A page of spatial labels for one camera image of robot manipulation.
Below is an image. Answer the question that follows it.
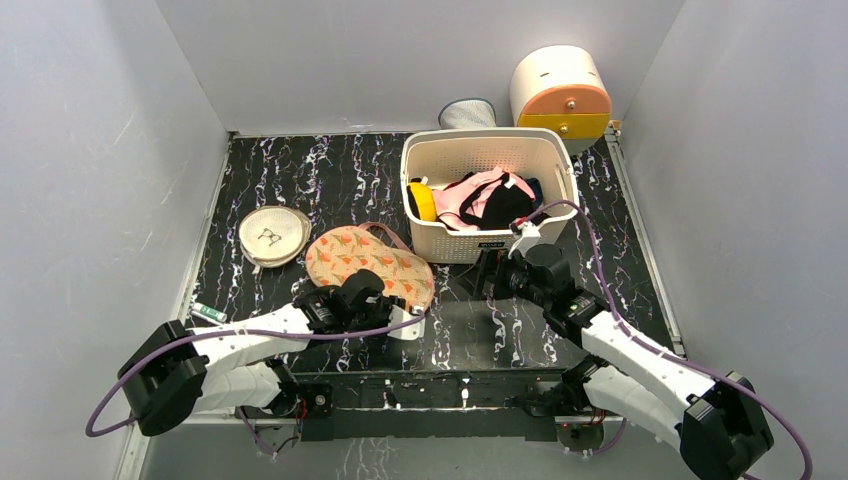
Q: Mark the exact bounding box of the orange floral bra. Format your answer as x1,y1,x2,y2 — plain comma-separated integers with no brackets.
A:
305,222,436,309

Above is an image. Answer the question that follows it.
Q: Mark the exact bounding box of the round beige mesh laundry bag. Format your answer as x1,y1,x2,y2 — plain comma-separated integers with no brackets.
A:
237,206,312,274

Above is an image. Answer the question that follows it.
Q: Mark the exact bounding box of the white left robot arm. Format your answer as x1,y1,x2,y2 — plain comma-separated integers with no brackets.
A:
118,269,424,437

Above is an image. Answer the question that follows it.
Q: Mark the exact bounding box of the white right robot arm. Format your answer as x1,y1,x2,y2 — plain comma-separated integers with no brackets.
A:
473,244,774,479

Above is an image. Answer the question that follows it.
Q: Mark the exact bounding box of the black bra in basket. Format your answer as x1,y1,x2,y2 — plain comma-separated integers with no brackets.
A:
457,173,537,231

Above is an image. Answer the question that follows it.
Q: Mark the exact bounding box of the pink bra in basket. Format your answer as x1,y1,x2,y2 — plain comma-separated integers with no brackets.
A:
433,167,537,231

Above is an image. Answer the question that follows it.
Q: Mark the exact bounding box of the white mesh cylinder bag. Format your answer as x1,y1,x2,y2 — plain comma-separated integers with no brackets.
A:
437,98,497,129

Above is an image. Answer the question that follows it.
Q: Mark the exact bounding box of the dark blue garment in basket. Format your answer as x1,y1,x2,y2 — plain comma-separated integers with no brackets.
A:
525,178,544,209

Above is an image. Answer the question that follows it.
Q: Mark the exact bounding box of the yellow garment in basket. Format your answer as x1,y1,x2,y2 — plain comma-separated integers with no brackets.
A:
406,182,438,222

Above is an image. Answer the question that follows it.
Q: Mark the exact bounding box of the green white tube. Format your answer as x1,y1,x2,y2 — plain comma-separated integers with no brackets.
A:
190,303,228,325

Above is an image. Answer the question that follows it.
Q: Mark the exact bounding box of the cream orange drawer box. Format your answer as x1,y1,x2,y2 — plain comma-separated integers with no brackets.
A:
509,45,612,155

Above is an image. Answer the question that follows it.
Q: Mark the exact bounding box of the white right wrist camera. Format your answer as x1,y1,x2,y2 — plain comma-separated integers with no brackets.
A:
508,218,541,260

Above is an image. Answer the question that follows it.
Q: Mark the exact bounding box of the aluminium front frame rail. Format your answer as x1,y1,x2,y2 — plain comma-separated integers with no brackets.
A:
127,374,730,427

